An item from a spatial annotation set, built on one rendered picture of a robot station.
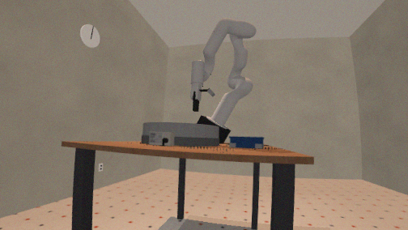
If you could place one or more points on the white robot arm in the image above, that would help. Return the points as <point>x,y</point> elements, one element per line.
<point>201,70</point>

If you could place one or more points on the blue crate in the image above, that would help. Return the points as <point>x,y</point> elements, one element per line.
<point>247,142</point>

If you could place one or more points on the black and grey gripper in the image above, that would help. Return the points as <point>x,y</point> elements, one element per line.
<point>196,95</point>

